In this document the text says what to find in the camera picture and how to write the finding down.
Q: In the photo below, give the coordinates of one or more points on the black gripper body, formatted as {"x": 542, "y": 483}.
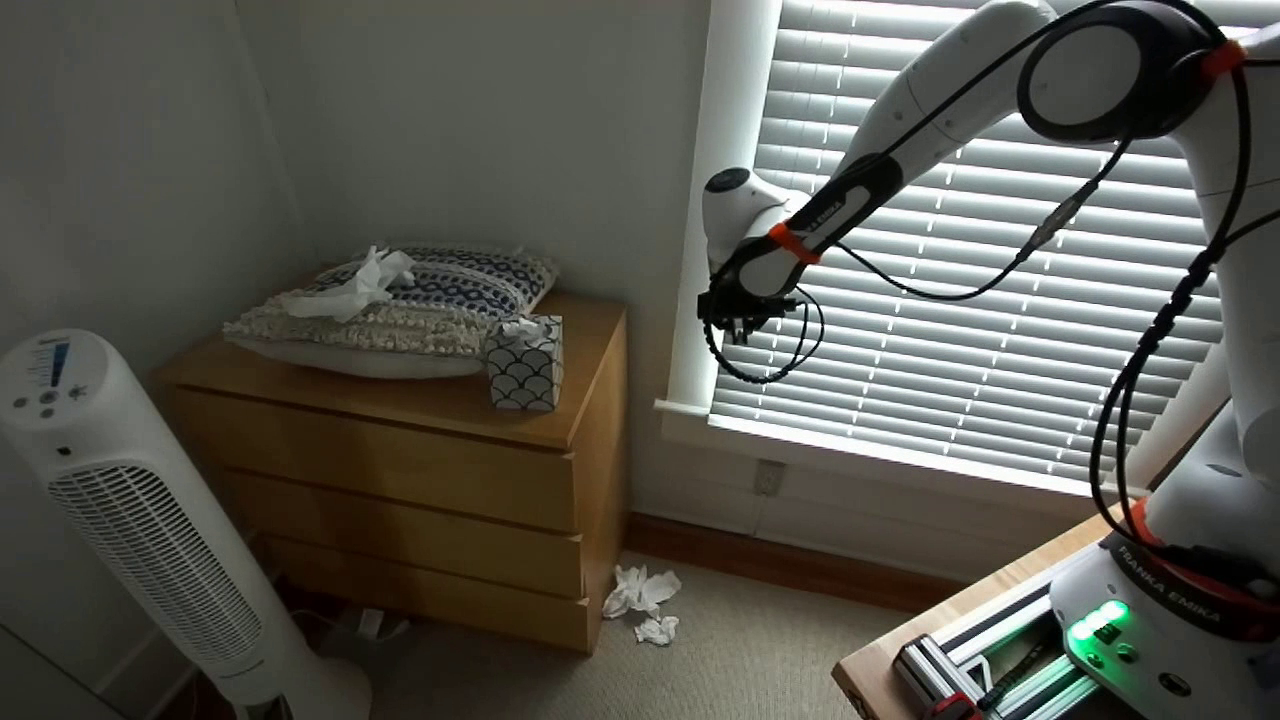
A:
{"x": 739, "y": 310}

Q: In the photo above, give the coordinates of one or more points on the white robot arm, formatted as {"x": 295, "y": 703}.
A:
{"x": 1173, "y": 610}

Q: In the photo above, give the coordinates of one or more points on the patterned tissue box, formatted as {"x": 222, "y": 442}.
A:
{"x": 526, "y": 361}

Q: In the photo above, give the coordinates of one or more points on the white window blinds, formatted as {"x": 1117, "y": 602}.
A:
{"x": 1014, "y": 231}

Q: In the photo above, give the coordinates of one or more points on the crumpled tissue on floor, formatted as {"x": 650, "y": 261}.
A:
{"x": 646, "y": 596}

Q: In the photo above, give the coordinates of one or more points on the wooden dresser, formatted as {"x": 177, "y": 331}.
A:
{"x": 424, "y": 498}

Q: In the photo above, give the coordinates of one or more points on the crumpled tissue on pillow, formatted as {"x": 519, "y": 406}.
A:
{"x": 363, "y": 290}

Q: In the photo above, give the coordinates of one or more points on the white tower fan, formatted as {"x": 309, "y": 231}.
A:
{"x": 106, "y": 458}

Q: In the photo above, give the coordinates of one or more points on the wall power outlet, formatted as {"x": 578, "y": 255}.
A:
{"x": 769, "y": 479}

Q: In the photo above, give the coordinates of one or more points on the metal table clamp rail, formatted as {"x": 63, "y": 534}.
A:
{"x": 1003, "y": 660}

